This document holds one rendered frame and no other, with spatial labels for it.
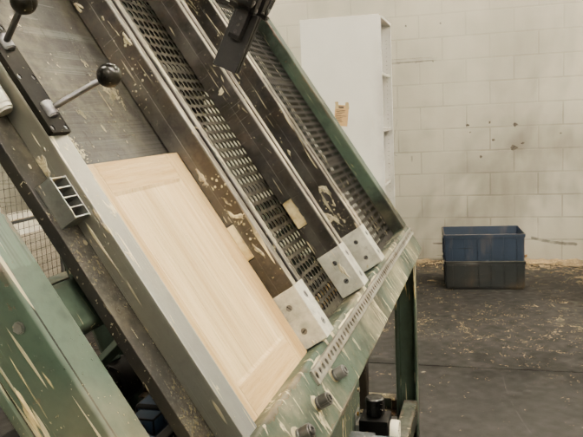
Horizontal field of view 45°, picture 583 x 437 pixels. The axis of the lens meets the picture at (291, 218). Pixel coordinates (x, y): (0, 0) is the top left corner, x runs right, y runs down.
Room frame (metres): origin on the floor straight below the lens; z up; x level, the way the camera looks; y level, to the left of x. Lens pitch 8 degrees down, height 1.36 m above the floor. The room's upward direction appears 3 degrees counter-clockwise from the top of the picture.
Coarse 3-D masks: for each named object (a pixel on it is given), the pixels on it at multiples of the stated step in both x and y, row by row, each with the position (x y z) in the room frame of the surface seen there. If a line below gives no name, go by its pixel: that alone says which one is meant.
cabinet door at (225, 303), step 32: (128, 160) 1.24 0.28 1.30; (160, 160) 1.35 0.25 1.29; (128, 192) 1.18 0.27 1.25; (160, 192) 1.27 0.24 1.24; (192, 192) 1.38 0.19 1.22; (128, 224) 1.11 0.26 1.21; (160, 224) 1.20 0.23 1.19; (192, 224) 1.30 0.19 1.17; (160, 256) 1.13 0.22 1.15; (192, 256) 1.22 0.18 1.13; (224, 256) 1.33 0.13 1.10; (192, 288) 1.15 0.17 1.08; (224, 288) 1.25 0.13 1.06; (256, 288) 1.35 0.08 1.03; (192, 320) 1.08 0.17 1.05; (224, 320) 1.17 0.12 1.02; (256, 320) 1.27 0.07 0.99; (224, 352) 1.11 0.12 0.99; (256, 352) 1.20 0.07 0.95; (288, 352) 1.29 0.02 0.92; (256, 384) 1.12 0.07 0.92; (256, 416) 1.06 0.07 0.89
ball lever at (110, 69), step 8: (104, 64) 1.08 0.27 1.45; (112, 64) 1.08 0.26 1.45; (96, 72) 1.08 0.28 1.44; (104, 72) 1.07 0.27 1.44; (112, 72) 1.07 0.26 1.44; (120, 72) 1.08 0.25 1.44; (96, 80) 1.08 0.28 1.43; (104, 80) 1.07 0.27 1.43; (112, 80) 1.07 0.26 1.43; (120, 80) 1.09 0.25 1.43; (80, 88) 1.07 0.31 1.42; (88, 88) 1.08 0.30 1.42; (72, 96) 1.07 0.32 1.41; (40, 104) 1.05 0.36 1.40; (48, 104) 1.05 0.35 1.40; (56, 104) 1.06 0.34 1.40; (64, 104) 1.07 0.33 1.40; (48, 112) 1.05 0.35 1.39; (56, 112) 1.06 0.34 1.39
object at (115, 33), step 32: (96, 0) 1.49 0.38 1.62; (96, 32) 1.49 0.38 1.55; (128, 32) 1.47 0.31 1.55; (128, 64) 1.47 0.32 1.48; (160, 96) 1.45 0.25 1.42; (160, 128) 1.45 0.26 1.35; (192, 128) 1.44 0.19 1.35; (192, 160) 1.43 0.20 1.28; (224, 192) 1.42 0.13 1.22; (224, 224) 1.42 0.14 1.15; (256, 224) 1.41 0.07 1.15; (256, 256) 1.40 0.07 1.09; (288, 288) 1.38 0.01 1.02; (288, 320) 1.38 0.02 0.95; (320, 320) 1.38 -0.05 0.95
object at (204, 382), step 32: (0, 64) 1.05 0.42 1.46; (32, 128) 1.04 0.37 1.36; (64, 160) 1.03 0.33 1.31; (96, 192) 1.05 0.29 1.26; (96, 224) 1.02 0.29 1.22; (128, 256) 1.01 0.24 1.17; (128, 288) 1.00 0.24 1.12; (160, 288) 1.03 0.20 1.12; (160, 320) 0.99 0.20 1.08; (160, 352) 0.99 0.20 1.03; (192, 352) 0.99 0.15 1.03; (192, 384) 0.98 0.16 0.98; (224, 384) 1.00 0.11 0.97; (224, 416) 0.97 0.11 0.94
